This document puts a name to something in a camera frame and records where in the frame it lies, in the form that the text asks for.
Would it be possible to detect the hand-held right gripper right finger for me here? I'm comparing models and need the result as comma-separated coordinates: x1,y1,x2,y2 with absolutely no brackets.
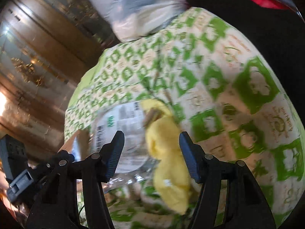
179,132,277,229

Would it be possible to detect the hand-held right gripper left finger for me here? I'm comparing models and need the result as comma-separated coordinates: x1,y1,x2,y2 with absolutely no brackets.
25,131,125,229

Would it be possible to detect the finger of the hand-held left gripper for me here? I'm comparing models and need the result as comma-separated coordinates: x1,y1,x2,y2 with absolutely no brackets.
7,151,63,204

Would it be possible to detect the yellow cloth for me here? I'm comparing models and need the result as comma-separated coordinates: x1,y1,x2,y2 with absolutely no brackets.
140,99,192,215

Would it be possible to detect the clear plastic labelled package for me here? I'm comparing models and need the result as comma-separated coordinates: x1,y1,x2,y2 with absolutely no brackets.
92,101,159,195

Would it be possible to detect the brown cardboard box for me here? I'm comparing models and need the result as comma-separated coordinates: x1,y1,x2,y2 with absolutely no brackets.
57,130,93,155

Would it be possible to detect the green patterned blanket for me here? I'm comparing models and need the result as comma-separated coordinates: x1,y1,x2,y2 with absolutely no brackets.
64,7,305,229

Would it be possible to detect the lime green bed sheet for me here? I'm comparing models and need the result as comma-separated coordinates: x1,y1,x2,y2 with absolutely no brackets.
77,50,106,93

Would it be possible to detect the wooden wardrobe with glass doors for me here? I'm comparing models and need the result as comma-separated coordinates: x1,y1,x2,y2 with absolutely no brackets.
0,0,120,158

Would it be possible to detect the dark cloth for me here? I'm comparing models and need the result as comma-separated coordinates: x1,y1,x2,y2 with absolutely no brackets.
183,0,305,110

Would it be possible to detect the grey plastic bag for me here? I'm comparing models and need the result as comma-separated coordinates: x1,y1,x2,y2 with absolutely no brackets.
82,0,191,42

